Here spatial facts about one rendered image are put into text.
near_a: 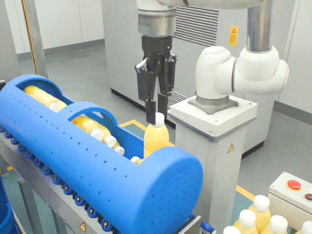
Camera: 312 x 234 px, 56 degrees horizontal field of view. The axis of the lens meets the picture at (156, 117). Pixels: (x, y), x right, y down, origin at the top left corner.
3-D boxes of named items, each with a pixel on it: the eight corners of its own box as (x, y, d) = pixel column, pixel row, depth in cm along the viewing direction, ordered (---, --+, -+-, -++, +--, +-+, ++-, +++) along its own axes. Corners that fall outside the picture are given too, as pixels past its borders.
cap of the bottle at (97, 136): (96, 140, 100) (100, 143, 99) (88, 137, 97) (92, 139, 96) (102, 130, 100) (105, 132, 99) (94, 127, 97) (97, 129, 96)
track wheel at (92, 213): (94, 201, 97) (89, 200, 96) (102, 208, 95) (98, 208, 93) (88, 213, 97) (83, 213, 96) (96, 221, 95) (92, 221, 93)
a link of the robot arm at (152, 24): (128, 8, 68) (130, 34, 71) (157, 13, 63) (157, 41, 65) (156, 4, 74) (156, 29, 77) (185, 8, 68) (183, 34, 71)
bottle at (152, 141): (152, 186, 88) (154, 130, 78) (139, 172, 93) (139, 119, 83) (172, 176, 92) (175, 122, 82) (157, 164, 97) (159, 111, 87)
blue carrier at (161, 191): (61, 122, 150) (53, 68, 137) (199, 215, 96) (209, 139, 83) (2, 142, 132) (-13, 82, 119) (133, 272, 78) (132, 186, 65)
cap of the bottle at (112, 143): (102, 145, 103) (106, 147, 102) (106, 134, 103) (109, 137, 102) (110, 146, 106) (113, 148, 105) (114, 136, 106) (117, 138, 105)
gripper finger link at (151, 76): (161, 60, 72) (157, 60, 71) (155, 103, 76) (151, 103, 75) (150, 56, 75) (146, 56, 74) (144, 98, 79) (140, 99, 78)
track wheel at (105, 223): (108, 213, 93) (104, 213, 91) (117, 221, 90) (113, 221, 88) (102, 226, 93) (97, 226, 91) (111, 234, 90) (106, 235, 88)
